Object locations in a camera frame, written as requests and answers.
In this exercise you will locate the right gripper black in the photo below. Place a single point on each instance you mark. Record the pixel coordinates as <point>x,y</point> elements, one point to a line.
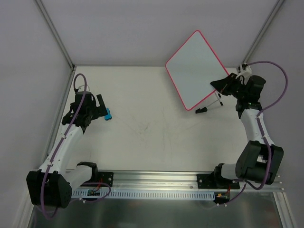
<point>233,83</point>

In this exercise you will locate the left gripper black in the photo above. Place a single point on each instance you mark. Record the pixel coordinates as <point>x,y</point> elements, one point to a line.
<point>100,106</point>

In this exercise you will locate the blue whiteboard eraser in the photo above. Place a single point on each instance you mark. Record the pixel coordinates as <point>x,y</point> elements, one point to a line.
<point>108,116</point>

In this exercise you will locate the pink framed whiteboard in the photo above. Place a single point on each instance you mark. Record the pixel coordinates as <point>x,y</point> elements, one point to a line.
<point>192,68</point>

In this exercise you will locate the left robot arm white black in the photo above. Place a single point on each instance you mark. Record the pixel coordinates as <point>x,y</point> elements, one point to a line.
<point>50,184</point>

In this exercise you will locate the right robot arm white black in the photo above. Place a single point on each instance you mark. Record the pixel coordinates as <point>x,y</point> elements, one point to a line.
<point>261,158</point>

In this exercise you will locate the black whiteboard clip lower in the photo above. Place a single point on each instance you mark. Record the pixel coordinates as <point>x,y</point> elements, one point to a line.
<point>201,110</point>

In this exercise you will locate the wire whiteboard stand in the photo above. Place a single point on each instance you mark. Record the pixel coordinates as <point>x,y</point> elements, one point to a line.
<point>216,99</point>

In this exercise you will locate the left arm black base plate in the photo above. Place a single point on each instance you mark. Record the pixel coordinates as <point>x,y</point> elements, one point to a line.
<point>106,177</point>

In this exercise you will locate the aluminium mounting rail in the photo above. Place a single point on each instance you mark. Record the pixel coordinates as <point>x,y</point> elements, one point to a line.
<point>171,180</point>

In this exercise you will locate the left aluminium corner post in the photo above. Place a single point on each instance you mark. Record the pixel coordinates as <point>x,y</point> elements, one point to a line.
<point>49,22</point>

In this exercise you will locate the aluminium corner post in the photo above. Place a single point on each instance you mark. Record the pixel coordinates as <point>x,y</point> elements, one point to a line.
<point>49,22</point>
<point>263,30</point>

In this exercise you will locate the white slotted cable duct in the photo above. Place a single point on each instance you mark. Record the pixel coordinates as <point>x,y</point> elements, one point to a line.
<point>145,194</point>

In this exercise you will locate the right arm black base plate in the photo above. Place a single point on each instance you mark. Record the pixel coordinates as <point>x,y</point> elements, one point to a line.
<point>212,181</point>

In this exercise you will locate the right aluminium corner post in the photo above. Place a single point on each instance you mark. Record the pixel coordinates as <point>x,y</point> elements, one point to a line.
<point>263,30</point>

